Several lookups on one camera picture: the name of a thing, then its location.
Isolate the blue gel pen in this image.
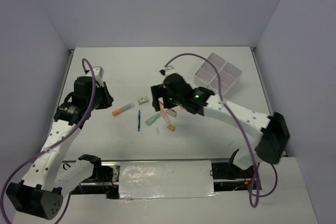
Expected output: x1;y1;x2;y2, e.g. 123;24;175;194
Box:
137;109;141;132

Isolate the clear plastic pen cap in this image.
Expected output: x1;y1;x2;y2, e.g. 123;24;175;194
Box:
155;127;160;135

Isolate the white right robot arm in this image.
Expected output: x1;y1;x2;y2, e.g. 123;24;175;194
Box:
151;73;290;177

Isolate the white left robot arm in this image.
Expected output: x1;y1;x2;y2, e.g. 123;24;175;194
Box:
2;76;113;220

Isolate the yellow pink highlighter marker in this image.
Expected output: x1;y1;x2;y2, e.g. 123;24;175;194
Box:
160;109;171;124

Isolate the white staples box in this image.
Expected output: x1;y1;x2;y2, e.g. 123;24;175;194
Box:
136;96;149;105

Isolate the orange grey highlighter marker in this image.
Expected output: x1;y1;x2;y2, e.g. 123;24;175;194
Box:
112;102;135;116

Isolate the white eraser in sleeve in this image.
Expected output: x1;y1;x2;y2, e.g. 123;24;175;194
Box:
165;109;177;118

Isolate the yellow eraser block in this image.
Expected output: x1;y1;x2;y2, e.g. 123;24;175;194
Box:
167;124;175;132

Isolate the white left storage container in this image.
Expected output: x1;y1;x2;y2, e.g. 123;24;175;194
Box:
193;53;227;88

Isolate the white storage container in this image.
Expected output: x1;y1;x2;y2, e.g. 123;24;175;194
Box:
219;62;242;95
193;53;227;88

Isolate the white right storage container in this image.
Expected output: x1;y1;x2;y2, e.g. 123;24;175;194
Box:
219;62;242;95

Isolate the silver foil covered panel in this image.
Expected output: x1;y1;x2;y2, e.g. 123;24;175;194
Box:
119;161;216;199

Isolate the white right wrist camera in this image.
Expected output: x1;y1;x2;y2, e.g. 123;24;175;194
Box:
159;65;175;76

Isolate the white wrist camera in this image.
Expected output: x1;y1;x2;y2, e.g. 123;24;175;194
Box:
87;66;104;86
159;65;175;76

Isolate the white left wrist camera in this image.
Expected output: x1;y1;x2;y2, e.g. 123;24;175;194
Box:
87;66;104;86

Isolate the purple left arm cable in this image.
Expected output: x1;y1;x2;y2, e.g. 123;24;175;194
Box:
0;58;97;224

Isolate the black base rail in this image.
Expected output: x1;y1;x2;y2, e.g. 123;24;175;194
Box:
73;161;254;200

